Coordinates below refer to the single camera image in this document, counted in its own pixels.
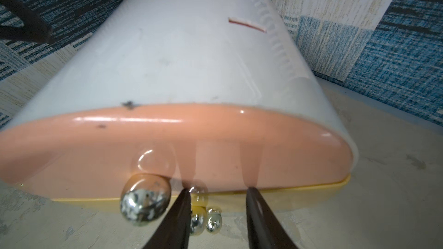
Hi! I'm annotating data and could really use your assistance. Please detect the yellow drawer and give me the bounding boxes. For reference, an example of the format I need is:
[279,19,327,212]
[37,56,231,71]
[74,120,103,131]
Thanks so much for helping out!
[53,175,351,214]

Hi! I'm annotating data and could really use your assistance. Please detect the white round drawer cabinet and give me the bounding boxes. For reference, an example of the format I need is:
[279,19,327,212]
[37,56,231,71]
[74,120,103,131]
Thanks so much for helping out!
[5,0,359,169]

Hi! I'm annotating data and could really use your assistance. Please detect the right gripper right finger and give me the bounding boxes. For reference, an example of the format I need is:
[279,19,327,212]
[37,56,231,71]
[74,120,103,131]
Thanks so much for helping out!
[246,187,298,249]

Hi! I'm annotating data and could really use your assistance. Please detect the pink top drawer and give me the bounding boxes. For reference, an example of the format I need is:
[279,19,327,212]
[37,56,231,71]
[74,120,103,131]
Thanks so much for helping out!
[1,102,359,210]

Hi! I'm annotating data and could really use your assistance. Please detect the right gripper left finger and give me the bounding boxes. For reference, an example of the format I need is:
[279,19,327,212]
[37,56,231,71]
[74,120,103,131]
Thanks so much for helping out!
[143,189,192,249]

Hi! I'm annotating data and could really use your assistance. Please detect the black wire shelf rack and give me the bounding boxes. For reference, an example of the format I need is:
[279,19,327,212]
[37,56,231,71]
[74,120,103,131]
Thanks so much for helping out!
[1,0,56,44]

